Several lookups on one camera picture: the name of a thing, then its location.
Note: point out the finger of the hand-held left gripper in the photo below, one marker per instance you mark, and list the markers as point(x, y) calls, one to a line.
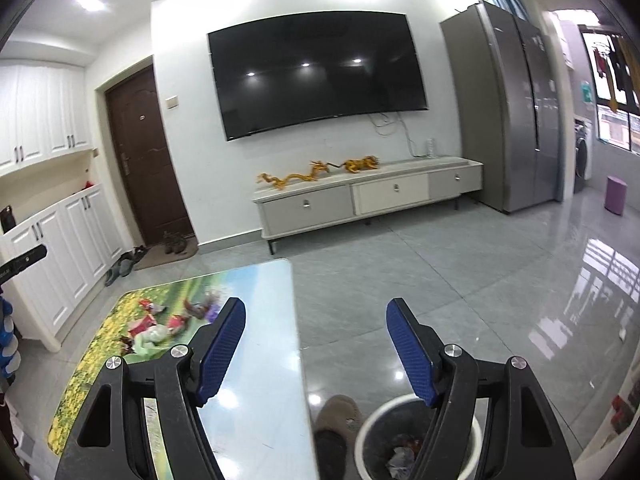
point(25, 259)

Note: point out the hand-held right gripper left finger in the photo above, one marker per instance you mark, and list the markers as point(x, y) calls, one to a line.
point(220, 350)

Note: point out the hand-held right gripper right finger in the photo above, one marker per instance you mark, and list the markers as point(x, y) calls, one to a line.
point(410, 355)

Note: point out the brown purple wrapper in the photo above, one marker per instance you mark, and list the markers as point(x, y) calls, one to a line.
point(200, 309)

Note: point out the red white snack wrapper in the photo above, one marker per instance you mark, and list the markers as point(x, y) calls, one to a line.
point(178, 322)

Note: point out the white green plastic bag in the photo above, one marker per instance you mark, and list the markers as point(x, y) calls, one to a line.
point(150, 342)

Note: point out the pink wrapper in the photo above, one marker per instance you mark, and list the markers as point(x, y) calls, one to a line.
point(139, 325)

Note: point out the small red snack wrapper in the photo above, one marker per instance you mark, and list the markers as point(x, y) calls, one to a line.
point(145, 306)

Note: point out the white waste bin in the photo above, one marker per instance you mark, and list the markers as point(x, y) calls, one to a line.
point(372, 440)

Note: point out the table with landscape print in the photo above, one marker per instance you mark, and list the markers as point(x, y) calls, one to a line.
point(260, 360)

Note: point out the black bag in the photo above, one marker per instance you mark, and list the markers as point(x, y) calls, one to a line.
point(7, 220)

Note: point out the white hallway cupboard unit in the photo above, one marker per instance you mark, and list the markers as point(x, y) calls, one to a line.
point(75, 245)

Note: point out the blue white bundle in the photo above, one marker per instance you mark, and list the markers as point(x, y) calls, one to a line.
point(6, 340)

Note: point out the grey slipper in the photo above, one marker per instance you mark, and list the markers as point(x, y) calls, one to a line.
point(127, 265)
point(113, 276)

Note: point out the brown slipper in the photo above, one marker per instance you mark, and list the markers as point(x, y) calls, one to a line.
point(335, 425)

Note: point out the crumpled grey paper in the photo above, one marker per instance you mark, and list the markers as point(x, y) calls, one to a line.
point(402, 462)

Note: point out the brown doormat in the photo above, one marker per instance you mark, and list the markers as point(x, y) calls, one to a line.
point(155, 260)

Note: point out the brown shoe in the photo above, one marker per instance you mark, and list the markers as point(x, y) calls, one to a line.
point(169, 242)
point(181, 245)

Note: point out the pair of black shoes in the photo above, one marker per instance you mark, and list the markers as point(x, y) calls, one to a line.
point(139, 252)

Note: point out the dark brown entrance door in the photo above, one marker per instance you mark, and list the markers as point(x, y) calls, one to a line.
point(145, 160)

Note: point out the white grey television cabinet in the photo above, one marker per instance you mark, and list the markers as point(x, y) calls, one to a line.
point(390, 192)

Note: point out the long golden dragon figurine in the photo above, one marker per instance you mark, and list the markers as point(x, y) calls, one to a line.
point(295, 177)

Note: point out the short golden beast figurine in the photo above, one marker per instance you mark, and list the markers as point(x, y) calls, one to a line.
point(360, 164)

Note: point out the clear water bottle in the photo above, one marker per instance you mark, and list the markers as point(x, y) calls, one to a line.
point(431, 147)

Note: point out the dark red box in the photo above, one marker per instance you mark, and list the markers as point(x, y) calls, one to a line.
point(625, 412)

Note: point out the purple stool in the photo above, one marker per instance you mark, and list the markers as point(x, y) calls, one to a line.
point(615, 195)

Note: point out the grey double-door refrigerator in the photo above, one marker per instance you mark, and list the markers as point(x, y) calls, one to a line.
point(500, 110)

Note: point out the grey washing machine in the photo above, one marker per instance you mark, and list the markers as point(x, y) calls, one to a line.
point(582, 157)

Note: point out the hanging dark yellow garment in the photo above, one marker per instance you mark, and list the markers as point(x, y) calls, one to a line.
point(619, 75)

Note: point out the beige wall switch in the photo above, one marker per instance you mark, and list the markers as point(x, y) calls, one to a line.
point(172, 102)

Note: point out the black wall television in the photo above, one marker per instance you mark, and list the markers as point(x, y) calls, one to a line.
point(320, 70)

